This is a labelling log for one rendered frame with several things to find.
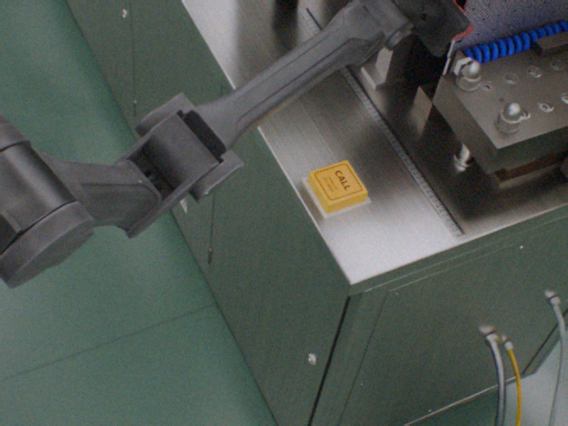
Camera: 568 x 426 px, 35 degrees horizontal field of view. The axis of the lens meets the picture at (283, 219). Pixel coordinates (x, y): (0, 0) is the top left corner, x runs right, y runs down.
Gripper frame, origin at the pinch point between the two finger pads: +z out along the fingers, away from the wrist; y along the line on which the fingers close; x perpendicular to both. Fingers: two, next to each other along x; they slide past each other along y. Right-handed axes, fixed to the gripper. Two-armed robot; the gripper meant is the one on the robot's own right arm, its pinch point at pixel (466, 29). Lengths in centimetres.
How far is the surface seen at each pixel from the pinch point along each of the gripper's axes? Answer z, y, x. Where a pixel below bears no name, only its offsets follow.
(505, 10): 4.7, 0.3, 5.0
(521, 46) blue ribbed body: 9.9, 3.5, 1.7
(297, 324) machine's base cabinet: 2, 12, -61
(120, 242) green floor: 17, -53, -114
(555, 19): 17.7, 0.3, 6.4
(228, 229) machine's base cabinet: 7, -18, -69
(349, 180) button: -13.1, 10.4, -24.6
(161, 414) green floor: 11, -3, -118
